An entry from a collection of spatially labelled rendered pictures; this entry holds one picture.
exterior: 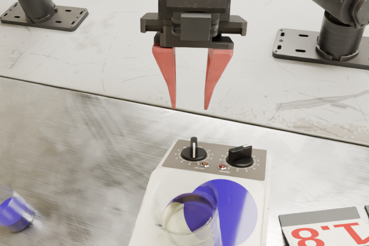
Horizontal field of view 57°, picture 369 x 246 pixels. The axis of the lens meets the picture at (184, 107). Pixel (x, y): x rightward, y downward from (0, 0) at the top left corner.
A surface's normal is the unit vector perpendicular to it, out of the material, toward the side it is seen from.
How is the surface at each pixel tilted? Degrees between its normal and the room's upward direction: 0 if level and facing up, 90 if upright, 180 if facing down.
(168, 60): 82
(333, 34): 90
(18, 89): 0
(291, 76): 0
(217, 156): 30
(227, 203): 0
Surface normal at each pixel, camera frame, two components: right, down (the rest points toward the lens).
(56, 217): -0.13, -0.63
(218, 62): -0.02, 0.67
